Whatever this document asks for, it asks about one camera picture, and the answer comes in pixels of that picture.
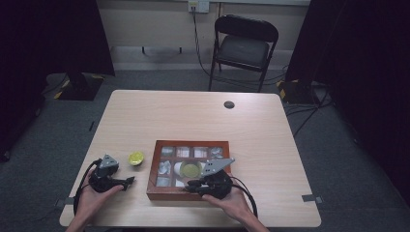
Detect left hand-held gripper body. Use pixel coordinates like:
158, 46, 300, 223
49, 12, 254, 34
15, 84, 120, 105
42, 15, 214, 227
88, 153, 124, 194

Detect black folding chair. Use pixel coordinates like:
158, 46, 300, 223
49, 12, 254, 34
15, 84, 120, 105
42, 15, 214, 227
208, 14, 280, 94

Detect black stand base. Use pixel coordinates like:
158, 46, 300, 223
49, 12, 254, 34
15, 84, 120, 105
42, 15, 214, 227
53, 71, 106, 102
276, 78, 324, 105

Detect yellow-green lid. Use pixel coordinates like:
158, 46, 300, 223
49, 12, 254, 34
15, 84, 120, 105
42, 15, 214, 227
128, 151, 145, 167

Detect person's left hand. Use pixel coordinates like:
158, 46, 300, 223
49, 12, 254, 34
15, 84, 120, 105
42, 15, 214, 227
76, 184, 125, 220

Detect black floor cables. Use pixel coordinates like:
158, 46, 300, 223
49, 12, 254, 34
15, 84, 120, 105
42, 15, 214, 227
284, 85, 336, 138

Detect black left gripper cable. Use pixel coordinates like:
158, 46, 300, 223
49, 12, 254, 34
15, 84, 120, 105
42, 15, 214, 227
73, 158, 103, 216

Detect white wall outlet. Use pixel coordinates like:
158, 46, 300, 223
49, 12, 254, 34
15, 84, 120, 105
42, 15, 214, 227
188, 0, 211, 15

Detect brown wooden compartment box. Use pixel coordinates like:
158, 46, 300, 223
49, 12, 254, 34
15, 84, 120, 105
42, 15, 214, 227
146, 139, 233, 202

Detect set of silvery packets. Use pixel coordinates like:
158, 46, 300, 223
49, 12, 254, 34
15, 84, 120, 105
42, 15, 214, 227
156, 145, 225, 188

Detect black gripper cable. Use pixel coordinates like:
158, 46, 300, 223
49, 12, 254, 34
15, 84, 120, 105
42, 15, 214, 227
229, 176, 259, 218
73, 158, 103, 216

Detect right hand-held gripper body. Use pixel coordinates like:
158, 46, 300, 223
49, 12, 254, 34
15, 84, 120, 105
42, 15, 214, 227
200, 157, 236, 200

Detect small green lidded cup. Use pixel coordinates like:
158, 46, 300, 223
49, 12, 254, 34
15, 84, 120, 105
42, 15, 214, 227
179, 159, 204, 179

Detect dark curtain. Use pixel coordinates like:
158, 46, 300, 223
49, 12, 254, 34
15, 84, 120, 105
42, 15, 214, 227
284, 0, 410, 196
0, 0, 116, 163

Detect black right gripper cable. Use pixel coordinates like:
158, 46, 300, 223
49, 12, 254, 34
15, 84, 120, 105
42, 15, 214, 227
229, 176, 259, 218

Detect grey tape strip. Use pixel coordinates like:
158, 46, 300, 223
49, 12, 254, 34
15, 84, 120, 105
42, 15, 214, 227
301, 193, 324, 205
54, 196, 76, 209

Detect person's right hand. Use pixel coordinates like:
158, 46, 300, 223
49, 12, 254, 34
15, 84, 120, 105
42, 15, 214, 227
201, 187, 251, 223

